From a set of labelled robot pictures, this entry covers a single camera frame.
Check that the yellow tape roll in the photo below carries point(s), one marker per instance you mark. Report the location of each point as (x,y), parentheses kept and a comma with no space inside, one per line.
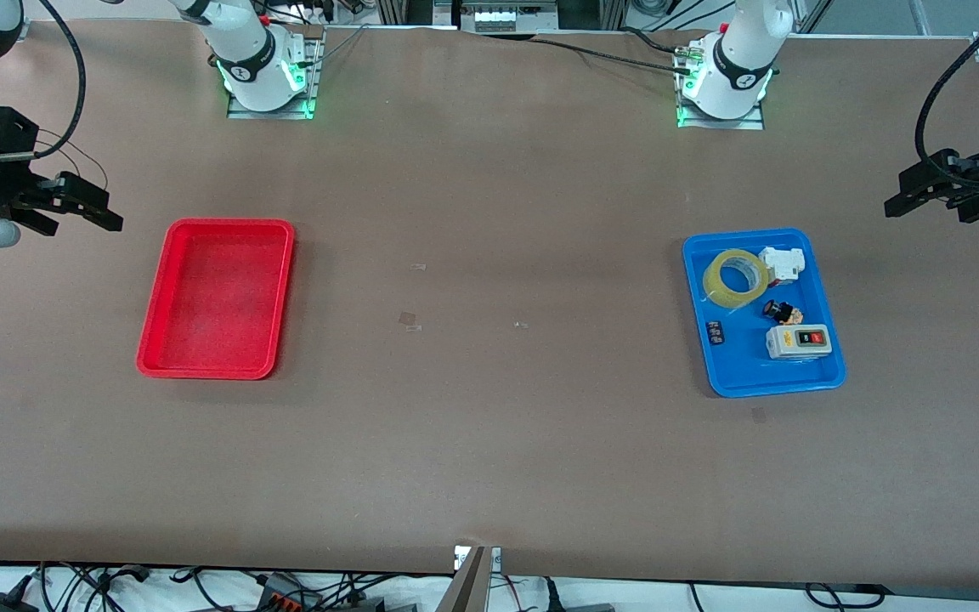
(721,285)

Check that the grey switch box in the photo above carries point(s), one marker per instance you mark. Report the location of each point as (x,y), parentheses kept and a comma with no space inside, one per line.
(798,342)

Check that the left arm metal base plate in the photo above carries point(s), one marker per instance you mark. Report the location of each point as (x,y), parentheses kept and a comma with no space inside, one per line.
(753,119)

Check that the aluminium bracket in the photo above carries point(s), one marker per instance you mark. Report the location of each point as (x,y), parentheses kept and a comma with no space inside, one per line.
(471,582)

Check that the red plastic tray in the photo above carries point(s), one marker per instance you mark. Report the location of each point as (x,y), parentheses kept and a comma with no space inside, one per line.
(217,297)

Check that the blue plastic tray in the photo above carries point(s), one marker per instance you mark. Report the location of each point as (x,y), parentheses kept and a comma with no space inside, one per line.
(753,357)

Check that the aluminium frame with equipment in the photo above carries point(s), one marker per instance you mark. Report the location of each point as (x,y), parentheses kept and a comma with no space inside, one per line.
(498,13)

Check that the black power plug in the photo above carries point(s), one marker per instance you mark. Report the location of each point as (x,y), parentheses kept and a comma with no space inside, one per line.
(574,605)

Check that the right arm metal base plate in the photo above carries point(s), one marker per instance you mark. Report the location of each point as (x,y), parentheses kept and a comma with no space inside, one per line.
(315,76)

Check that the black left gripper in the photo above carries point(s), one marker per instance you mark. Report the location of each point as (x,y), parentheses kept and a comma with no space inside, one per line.
(970,185)

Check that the white circuit breaker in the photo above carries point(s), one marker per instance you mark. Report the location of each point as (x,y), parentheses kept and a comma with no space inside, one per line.
(780,263)

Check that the small black chip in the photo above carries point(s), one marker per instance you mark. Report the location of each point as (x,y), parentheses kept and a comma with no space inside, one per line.
(715,332)

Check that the black red push button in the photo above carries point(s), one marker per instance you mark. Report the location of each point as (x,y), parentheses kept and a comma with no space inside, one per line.
(783,312)

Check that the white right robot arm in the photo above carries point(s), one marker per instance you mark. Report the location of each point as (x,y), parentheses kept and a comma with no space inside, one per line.
(243,51)

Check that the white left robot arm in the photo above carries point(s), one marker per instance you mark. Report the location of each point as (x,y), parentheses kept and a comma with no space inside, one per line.
(744,51)

